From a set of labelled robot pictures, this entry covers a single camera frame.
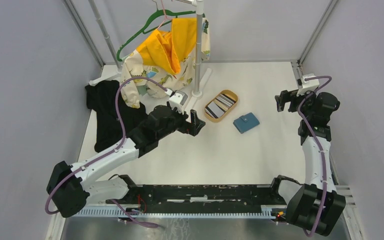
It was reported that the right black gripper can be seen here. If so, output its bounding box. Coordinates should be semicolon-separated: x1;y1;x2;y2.
274;87;317;120

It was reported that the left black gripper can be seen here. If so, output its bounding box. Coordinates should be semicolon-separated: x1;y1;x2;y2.
157;101;205;140

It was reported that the oval wooden card tray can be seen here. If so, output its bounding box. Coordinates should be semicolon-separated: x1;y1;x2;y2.
204;89;239;123

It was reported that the blue card holder wallet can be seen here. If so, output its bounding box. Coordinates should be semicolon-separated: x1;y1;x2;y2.
233;112;260;134

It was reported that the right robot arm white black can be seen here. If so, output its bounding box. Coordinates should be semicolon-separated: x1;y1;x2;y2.
268;90;346;237

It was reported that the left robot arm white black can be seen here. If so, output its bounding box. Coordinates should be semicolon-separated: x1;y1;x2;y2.
45;105;206;218

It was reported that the white metal clothes rack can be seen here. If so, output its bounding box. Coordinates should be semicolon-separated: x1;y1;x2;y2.
88;0;211;109

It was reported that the yellow dinosaur print jacket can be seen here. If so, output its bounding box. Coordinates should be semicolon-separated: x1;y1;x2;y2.
121;18;197;109

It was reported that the black garment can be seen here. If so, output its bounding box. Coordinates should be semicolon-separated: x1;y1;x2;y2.
85;80;148;153

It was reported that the green clothes hanger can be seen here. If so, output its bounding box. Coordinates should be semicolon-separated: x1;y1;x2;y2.
116;9;196;62

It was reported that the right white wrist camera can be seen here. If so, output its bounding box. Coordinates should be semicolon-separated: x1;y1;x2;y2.
296;73;320;96

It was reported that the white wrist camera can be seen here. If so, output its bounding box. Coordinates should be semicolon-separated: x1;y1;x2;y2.
168;90;189;115
296;73;320;96

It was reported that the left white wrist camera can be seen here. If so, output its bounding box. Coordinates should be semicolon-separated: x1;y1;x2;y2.
168;90;189;115

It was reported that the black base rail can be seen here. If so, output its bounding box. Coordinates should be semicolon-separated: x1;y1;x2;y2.
116;184;286;214

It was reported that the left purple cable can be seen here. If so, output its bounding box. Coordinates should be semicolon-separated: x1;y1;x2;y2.
44;76;171;216

